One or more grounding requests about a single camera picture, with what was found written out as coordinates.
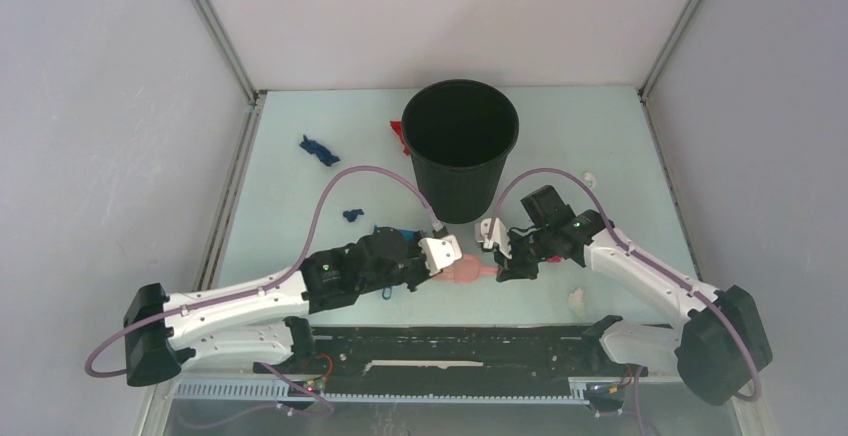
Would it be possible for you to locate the black plastic trash bin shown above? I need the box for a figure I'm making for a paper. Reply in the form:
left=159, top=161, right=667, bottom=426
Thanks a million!
left=401, top=79, right=519, bottom=224

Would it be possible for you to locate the right aluminium corner post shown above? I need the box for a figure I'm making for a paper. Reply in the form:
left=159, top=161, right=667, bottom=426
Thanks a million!
left=638, top=0, right=705, bottom=102

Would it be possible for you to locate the blue plastic dustpan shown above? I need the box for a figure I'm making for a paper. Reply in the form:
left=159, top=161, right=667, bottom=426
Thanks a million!
left=372, top=225, right=426, bottom=301

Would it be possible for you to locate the small dark blue paper scrap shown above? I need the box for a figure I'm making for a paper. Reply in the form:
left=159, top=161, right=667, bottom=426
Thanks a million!
left=342, top=208, right=365, bottom=222

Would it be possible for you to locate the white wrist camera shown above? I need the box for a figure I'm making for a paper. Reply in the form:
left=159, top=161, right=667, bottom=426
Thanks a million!
left=418, top=234, right=463, bottom=277
left=475, top=218, right=511, bottom=259

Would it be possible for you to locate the left aluminium corner post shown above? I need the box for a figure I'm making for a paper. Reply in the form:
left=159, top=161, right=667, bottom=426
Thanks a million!
left=190, top=0, right=259, bottom=105

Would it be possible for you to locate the small white paper scrap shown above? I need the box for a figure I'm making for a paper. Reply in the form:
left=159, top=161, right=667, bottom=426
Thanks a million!
left=582, top=171, right=597, bottom=188

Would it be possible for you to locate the aluminium corner post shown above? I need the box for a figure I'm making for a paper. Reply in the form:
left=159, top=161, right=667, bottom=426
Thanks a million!
left=190, top=0, right=259, bottom=105
left=638, top=0, right=705, bottom=102

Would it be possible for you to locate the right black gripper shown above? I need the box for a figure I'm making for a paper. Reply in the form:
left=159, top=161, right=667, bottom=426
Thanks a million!
left=494, top=226, right=556, bottom=280

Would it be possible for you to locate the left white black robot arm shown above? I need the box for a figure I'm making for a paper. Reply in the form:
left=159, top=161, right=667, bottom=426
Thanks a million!
left=123, top=227, right=461, bottom=387

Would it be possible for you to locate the white cable duct strip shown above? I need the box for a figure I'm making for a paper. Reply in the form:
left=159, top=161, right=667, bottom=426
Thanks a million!
left=171, top=378, right=589, bottom=405

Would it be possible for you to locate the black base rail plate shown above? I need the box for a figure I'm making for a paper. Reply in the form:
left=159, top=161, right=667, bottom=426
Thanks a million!
left=275, top=325, right=631, bottom=396

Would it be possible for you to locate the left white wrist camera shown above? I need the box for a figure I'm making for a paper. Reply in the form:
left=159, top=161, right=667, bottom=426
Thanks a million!
left=418, top=234, right=463, bottom=277

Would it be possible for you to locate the large dark blue paper scrap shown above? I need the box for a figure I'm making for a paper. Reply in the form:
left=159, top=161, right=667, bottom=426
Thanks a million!
left=299, top=135, right=340, bottom=167

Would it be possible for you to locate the red paper scrap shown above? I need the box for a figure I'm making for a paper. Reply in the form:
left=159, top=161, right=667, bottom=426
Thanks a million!
left=389, top=120, right=411, bottom=156

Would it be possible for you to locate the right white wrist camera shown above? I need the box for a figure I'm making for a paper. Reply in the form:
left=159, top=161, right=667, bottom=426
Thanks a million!
left=475, top=218, right=511, bottom=259

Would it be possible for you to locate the pink hand brush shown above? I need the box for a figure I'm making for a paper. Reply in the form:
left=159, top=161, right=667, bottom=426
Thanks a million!
left=433, top=254, right=498, bottom=284

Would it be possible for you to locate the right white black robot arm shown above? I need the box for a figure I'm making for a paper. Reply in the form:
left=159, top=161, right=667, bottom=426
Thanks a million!
left=476, top=185, right=773, bottom=406

